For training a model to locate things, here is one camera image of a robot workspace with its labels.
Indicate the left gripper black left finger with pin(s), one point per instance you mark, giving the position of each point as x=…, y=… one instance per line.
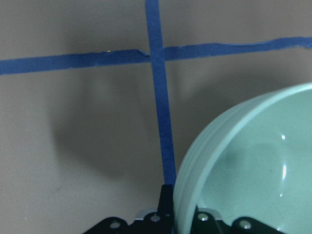
x=165, y=205

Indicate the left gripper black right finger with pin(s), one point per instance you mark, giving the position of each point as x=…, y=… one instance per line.
x=206, y=221

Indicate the light green ribbed bowl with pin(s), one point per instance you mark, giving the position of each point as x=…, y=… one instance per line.
x=254, y=160

